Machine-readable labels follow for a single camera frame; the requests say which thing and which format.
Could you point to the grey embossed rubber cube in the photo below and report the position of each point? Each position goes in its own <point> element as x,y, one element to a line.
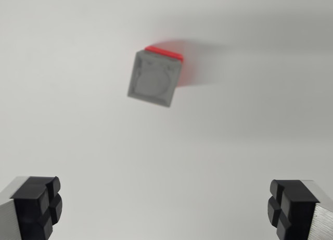
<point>152,80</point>

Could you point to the black-padded silver gripper left finger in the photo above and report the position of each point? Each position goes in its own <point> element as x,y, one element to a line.
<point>28,211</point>

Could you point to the black-padded silver gripper right finger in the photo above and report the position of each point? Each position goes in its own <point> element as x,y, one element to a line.
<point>299,214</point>

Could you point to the red rubber cube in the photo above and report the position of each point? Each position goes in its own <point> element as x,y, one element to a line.
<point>164,52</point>

